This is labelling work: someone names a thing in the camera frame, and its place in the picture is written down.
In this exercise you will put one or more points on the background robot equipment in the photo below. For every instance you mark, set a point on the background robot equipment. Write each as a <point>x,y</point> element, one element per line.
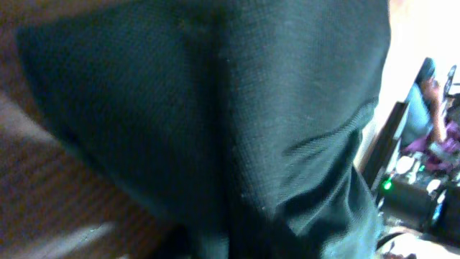
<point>430,205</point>

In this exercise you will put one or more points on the person in background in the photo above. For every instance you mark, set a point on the person in background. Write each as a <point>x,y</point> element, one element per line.
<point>427,129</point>

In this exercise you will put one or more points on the black shorts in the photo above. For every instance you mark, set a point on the black shorts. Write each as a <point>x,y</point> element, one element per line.
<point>237,119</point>

